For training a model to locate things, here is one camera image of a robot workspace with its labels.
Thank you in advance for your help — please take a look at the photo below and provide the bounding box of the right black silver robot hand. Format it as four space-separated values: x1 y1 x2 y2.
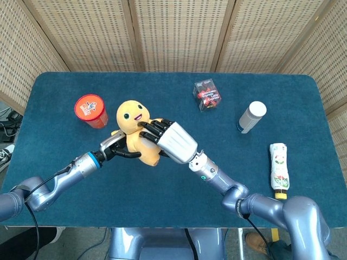
138 118 198 165

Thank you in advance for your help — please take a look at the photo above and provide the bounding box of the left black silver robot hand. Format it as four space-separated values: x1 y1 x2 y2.
99 132 142 161

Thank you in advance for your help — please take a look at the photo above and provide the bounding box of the yellow plush toy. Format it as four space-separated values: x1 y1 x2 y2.
115 100 170 167

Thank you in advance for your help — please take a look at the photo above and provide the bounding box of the orange cup with lid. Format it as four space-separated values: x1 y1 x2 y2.
74 94 109 129

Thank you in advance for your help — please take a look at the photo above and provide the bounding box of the dark blue table mat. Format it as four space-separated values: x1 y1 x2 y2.
1 71 347 230

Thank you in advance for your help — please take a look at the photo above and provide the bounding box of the black red coffee box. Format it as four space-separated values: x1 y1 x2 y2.
192 78 222 112

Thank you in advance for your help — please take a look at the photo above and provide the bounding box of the white cylindrical bottle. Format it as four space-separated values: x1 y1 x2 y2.
237 101 268 134

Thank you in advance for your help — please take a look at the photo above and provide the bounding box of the blue-grey robot torso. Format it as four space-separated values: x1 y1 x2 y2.
107 227 227 260

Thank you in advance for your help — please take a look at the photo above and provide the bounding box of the black white sneaker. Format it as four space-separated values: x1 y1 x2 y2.
0 144 16 173

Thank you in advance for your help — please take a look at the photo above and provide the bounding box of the white drink bottle brown cap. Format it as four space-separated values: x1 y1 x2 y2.
269 142 290 200

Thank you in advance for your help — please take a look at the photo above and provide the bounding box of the woven bamboo folding screen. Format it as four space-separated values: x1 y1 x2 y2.
0 0 347 174

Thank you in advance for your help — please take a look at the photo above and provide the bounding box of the brown shoe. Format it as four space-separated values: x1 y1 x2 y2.
245 232 269 256

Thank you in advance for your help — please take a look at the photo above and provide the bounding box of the black trouser leg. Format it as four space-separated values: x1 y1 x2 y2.
0 226 58 260

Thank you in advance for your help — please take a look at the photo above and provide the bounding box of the teal trouser leg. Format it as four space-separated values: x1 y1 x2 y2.
267 239 294 260

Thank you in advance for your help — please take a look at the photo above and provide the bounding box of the black cable on torso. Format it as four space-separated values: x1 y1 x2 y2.
185 229 198 260

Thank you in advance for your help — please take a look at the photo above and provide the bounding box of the bundle of floor cables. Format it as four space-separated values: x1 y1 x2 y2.
0 107 24 143

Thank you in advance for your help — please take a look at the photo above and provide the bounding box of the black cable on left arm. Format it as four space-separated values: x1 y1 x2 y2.
23 165 75 260

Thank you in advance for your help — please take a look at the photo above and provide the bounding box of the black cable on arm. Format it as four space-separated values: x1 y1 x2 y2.
23 165 75 260
242 212 273 246

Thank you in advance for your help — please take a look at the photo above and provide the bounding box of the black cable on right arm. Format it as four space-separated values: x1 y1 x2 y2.
242 212 273 246

